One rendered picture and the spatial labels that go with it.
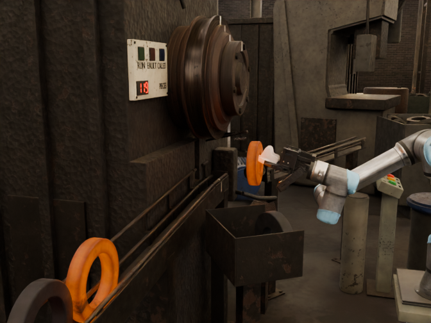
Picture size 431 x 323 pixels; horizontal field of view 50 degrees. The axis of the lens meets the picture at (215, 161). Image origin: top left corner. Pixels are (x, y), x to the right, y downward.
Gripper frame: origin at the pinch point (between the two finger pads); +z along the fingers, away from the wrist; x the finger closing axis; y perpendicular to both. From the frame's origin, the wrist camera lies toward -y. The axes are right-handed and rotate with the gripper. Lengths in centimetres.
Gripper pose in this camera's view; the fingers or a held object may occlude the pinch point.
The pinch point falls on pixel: (256, 157)
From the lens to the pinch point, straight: 163.8
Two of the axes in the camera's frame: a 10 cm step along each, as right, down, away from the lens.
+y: 2.4, -9.3, -2.8
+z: -9.3, -3.1, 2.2
